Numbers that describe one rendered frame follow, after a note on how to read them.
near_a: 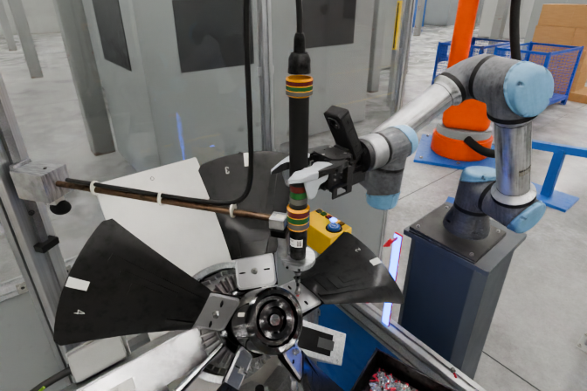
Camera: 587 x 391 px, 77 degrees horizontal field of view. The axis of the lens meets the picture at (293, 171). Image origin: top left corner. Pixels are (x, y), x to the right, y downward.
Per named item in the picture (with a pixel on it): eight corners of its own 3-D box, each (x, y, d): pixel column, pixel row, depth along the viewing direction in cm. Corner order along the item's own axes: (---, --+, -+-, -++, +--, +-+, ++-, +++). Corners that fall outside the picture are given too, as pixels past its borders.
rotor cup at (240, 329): (202, 319, 75) (223, 320, 64) (251, 270, 83) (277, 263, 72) (247, 373, 75) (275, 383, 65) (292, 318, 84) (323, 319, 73)
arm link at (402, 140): (417, 162, 85) (424, 127, 81) (386, 175, 79) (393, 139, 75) (390, 151, 91) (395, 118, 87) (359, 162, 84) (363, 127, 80)
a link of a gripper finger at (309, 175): (300, 211, 63) (332, 192, 69) (300, 181, 60) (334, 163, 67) (286, 205, 65) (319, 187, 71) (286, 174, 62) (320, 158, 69)
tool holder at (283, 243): (265, 266, 74) (265, 224, 69) (277, 245, 80) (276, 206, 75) (310, 275, 71) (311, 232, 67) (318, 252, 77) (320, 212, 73)
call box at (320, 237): (297, 242, 133) (298, 216, 128) (318, 231, 138) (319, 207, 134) (328, 264, 121) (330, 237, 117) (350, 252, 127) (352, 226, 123)
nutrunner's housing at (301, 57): (286, 274, 75) (283, 33, 55) (291, 262, 78) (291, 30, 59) (304, 277, 74) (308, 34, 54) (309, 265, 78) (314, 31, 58)
